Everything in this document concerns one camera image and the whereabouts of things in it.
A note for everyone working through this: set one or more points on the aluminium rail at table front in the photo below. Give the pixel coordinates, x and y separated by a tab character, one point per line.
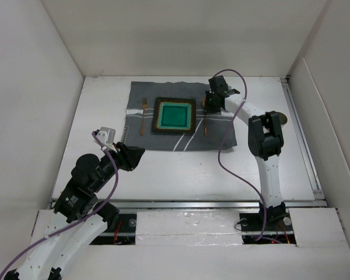
147	204

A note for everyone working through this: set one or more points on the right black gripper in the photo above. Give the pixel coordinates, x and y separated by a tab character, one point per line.
209	108

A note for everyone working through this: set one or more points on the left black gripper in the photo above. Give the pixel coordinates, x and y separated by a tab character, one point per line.
129	156

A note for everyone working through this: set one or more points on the grey striped cloth napkin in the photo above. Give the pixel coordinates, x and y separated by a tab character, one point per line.
217	124

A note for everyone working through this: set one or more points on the copper spoon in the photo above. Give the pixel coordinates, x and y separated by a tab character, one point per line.
205	116

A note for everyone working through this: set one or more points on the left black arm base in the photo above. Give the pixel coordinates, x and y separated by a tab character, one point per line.
120	230

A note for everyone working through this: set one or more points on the copper fork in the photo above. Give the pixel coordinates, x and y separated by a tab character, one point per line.
144	107

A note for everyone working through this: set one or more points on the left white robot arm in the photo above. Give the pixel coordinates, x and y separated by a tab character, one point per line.
78	217

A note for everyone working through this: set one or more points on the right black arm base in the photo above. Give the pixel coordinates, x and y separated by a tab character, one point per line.
277	228

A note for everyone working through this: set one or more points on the green square ceramic plate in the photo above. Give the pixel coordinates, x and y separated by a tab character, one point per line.
174	115

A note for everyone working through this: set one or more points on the metal cup with cork base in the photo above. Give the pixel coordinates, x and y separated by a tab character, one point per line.
283	119

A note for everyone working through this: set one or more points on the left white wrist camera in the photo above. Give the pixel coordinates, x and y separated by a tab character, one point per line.
105	137

